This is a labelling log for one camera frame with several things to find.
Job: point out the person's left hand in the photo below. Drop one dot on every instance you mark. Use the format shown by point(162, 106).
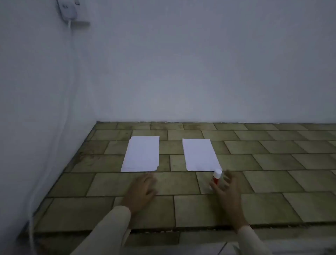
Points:
point(139, 190)

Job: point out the person's right hand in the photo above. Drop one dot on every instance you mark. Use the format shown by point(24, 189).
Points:
point(229, 199)

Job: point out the white glue stick cap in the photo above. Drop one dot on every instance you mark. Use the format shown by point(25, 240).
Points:
point(218, 173)

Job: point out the stack of white papers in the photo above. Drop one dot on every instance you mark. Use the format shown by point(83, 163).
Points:
point(141, 155)
point(199, 155)

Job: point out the person's right forearm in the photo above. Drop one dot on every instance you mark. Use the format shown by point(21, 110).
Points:
point(252, 243)

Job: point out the person's left forearm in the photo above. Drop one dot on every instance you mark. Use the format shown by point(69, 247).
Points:
point(105, 233)

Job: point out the white plug adapter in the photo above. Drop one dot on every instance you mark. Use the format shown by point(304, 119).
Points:
point(67, 9)

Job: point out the white wall socket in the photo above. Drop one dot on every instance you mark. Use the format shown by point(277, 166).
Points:
point(82, 23)

